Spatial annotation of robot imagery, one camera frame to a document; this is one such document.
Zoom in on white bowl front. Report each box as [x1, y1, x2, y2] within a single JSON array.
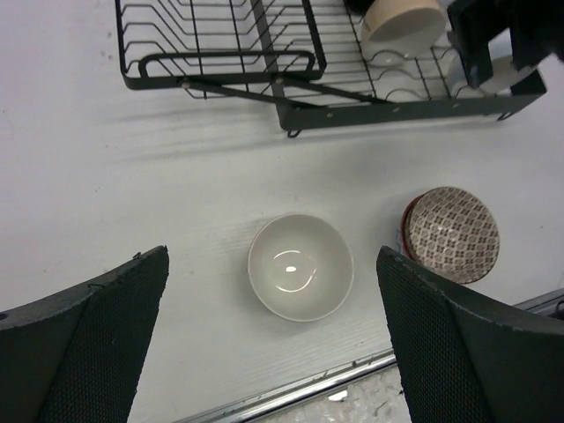
[[446, 56, 536, 95]]

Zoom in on beige bowl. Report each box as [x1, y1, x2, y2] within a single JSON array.
[[360, 0, 447, 61], [247, 213, 355, 323]]

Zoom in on black wire dish rack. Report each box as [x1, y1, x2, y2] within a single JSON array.
[[115, 1, 546, 137]]

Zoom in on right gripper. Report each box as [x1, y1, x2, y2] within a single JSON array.
[[447, 0, 563, 88]]

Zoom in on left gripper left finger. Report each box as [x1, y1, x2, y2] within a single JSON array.
[[1, 246, 169, 422]]

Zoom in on blue zigzag red bowl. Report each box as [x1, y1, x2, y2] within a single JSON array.
[[396, 196, 421, 259]]

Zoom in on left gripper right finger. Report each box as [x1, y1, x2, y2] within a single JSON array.
[[376, 247, 563, 422]]

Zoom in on brown patterned bowl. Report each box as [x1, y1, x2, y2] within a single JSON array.
[[405, 187, 501, 285]]

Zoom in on beige bowl front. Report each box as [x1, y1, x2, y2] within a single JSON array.
[[247, 213, 355, 323]]

